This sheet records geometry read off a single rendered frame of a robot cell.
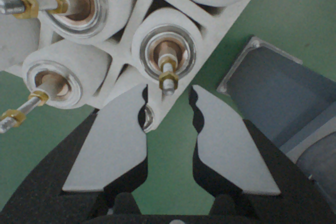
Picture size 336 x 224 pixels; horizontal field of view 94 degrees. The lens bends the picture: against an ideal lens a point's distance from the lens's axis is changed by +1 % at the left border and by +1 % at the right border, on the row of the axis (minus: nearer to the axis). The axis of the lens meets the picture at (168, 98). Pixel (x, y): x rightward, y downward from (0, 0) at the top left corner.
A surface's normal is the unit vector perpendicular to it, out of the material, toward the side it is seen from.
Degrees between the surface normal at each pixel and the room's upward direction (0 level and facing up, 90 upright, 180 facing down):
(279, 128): 90
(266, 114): 90
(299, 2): 0
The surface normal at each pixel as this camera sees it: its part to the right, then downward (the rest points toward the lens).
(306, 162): -1.00, -0.05
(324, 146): -0.87, -0.41
